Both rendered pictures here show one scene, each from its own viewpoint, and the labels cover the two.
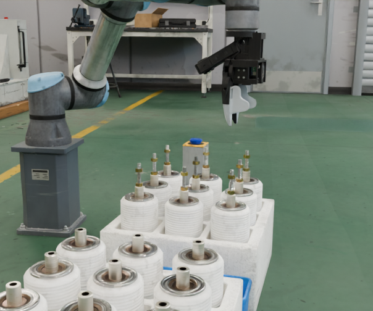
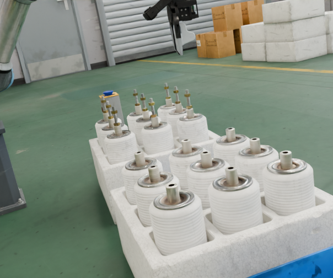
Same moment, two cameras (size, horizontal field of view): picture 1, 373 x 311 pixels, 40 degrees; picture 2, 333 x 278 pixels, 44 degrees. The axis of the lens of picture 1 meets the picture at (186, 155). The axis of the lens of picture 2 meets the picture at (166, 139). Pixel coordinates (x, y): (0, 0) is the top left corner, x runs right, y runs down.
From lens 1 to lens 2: 60 cm
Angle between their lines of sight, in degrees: 28
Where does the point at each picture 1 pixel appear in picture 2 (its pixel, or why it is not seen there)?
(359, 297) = not seen: hidden behind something
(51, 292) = not seen: hidden behind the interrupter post
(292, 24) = (47, 20)
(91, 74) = (3, 57)
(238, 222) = (204, 126)
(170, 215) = (152, 138)
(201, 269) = (245, 144)
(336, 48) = (87, 33)
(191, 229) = (171, 144)
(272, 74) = (43, 63)
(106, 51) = (16, 32)
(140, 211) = (129, 143)
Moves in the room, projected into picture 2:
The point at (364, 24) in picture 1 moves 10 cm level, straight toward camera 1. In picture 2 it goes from (102, 11) to (103, 10)
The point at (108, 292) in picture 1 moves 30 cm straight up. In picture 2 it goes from (219, 172) to (198, 22)
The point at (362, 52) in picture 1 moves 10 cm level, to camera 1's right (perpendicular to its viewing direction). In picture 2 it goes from (107, 32) to (113, 31)
